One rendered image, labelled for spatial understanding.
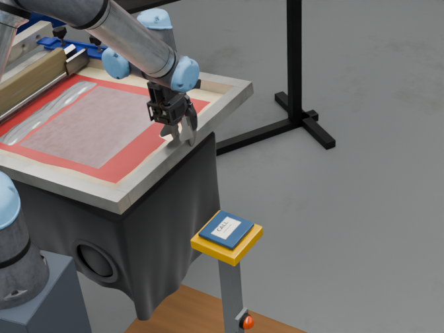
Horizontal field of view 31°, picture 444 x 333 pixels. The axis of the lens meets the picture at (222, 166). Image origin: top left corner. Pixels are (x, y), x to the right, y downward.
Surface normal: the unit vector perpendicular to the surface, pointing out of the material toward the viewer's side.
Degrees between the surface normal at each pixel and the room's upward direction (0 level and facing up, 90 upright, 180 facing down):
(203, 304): 0
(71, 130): 6
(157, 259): 94
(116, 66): 90
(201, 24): 0
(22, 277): 72
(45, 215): 92
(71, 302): 90
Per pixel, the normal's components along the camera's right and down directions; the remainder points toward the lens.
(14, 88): 0.81, 0.22
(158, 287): 0.77, 0.43
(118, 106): -0.15, -0.81
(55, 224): -0.55, 0.58
